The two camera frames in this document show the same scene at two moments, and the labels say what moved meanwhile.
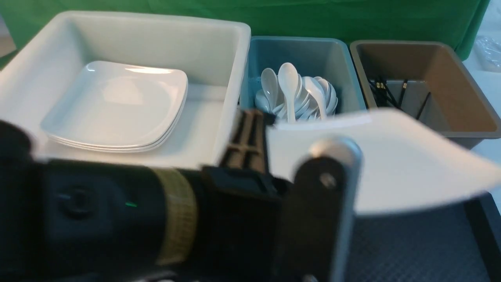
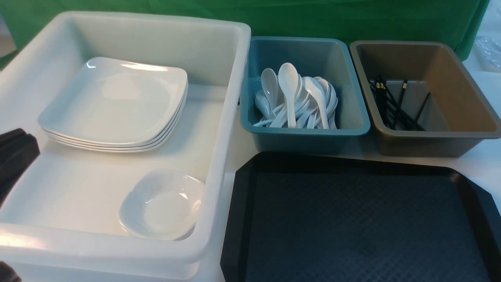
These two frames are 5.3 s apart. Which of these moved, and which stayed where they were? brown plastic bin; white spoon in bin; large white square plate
Moved: large white square plate
Stayed: white spoon in bin; brown plastic bin
